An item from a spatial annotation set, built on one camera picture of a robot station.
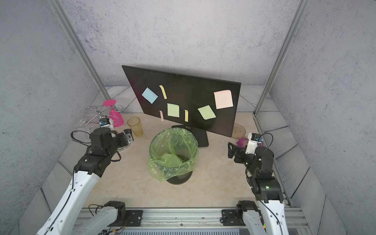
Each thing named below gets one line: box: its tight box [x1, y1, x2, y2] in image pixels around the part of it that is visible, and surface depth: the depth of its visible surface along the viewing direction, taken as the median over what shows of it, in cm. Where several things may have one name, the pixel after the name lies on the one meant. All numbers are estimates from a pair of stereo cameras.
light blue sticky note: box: [141, 87, 159, 105], surface depth 83 cm
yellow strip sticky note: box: [158, 84, 168, 100], surface depth 77 cm
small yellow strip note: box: [184, 109, 189, 122], surface depth 84 cm
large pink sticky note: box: [213, 89, 234, 110], surface depth 62 cm
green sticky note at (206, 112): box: [197, 104, 217, 120], surface depth 75 cm
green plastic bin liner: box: [148, 127, 199, 182], surface depth 76 cm
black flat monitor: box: [121, 65, 242, 138], surface depth 79 cm
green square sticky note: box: [166, 102, 180, 118], surface depth 83 cm
